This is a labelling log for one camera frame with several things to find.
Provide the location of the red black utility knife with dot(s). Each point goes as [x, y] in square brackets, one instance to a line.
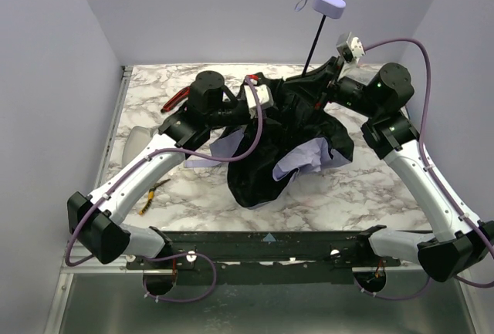
[174, 101]

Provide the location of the yellow handled pliers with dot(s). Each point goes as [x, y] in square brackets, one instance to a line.
[150, 196]

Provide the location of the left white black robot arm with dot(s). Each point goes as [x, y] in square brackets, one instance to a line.
[96, 220]

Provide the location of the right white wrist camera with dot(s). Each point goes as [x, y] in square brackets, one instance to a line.
[350, 49]

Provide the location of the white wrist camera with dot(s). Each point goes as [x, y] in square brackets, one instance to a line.
[350, 49]
[263, 93]

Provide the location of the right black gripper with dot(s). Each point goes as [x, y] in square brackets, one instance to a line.
[324, 78]

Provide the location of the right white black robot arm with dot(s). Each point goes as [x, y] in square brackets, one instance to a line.
[459, 239]

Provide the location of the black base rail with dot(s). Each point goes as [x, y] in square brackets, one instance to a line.
[264, 258]

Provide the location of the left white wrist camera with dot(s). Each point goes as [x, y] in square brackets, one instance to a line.
[263, 93]

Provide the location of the purple folding umbrella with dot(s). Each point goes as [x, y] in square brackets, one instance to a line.
[295, 139]

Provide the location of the cream umbrella case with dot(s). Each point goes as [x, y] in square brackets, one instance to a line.
[138, 139]

